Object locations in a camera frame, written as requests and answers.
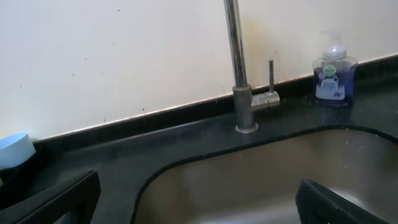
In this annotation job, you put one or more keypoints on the blue soap bottle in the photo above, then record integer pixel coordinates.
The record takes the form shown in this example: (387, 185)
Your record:
(334, 84)

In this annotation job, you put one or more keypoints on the steel sink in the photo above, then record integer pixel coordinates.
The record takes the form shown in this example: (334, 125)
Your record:
(248, 186)

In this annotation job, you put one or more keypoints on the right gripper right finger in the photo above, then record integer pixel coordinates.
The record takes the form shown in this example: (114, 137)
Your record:
(323, 208)

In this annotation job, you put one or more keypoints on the blue cup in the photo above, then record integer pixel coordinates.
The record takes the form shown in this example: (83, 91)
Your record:
(14, 149)

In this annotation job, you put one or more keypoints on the steel tap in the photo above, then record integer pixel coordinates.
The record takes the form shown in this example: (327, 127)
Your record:
(242, 102)

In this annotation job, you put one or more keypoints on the black tray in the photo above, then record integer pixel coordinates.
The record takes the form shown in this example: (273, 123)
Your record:
(15, 183)

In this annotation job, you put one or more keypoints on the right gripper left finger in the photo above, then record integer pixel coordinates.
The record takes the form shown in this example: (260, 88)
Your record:
(46, 202)

